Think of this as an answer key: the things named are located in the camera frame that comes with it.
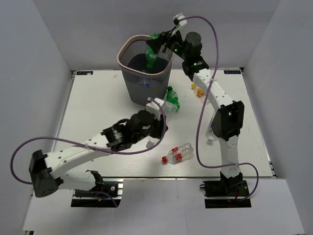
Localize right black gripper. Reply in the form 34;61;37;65
147;26;190;61

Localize green soda bottle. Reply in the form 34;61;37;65
166;86;180;112
145;32;161;69

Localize clear unlabelled plastic bottle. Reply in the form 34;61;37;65
145;100;178;150

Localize blue label water bottle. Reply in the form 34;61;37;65
139;78;153;88

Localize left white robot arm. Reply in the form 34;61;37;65
29;110;168;198

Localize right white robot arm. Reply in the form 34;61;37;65
147;30;245;198

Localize grey mesh waste bin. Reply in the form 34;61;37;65
117;35;174;106

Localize orange cap juice bottle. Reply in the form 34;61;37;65
191;83;205;103

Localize red label cola bottle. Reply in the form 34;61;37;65
161;143;194;164

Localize white blue orange label bottle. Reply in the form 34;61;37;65
206;115;217;142

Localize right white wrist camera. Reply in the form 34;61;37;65
173;13;187;30

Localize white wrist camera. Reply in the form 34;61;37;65
145;97;165;118
173;13;187;30

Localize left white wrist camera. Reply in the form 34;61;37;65
145;97;165;118

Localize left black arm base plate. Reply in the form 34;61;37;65
70;178;123;208

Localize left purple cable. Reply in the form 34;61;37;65
10;97;168;208

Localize purple cable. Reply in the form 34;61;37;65
10;97;168;208
180;16;260;201

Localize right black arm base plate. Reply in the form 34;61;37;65
200;180;251;209

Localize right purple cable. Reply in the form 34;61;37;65
180;16;260;201

